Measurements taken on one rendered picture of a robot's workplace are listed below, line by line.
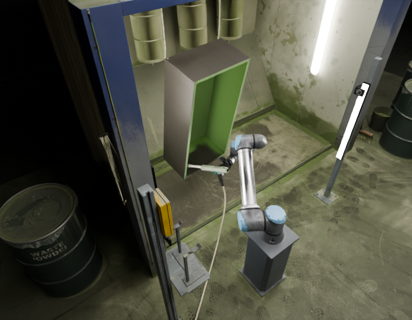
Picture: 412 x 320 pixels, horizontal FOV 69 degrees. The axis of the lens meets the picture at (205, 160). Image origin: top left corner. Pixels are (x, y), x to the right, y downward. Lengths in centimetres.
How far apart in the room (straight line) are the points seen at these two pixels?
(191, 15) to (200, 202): 206
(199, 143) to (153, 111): 78
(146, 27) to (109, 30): 184
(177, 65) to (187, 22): 133
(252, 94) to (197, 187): 179
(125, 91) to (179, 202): 200
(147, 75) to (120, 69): 229
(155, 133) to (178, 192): 83
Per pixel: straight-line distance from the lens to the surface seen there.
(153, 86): 388
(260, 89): 473
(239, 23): 405
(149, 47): 344
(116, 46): 156
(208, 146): 339
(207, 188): 354
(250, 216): 221
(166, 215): 150
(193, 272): 208
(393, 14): 365
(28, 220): 260
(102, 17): 151
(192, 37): 370
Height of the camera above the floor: 264
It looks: 42 degrees down
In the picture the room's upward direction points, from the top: 1 degrees counter-clockwise
